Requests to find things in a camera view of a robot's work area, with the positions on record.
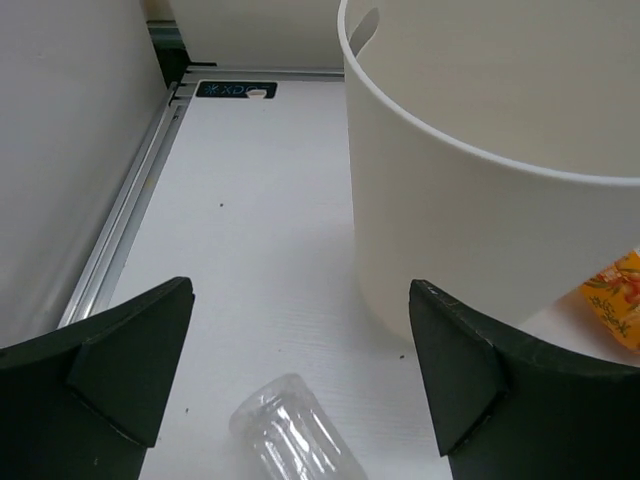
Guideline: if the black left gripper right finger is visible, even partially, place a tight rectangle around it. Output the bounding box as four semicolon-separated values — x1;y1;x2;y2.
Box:
409;280;639;479

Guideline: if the clear crushed plastic bottle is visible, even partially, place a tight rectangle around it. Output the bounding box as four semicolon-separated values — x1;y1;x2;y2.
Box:
229;373;368;479

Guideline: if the orange juice plastic bottle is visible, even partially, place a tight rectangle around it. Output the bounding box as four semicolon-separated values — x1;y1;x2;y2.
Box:
579;248;639;353

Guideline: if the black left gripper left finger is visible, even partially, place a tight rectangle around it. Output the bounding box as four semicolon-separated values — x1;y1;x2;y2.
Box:
1;277;195;479

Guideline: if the white plastic bin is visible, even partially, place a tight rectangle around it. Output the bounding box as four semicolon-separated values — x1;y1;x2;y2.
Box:
337;1;639;339

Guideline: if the black logo sticker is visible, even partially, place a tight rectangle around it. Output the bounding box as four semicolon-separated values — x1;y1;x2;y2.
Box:
195;80;278;99

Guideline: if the aluminium frame rail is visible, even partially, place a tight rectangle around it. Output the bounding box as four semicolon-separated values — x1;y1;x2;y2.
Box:
59;63;344;328

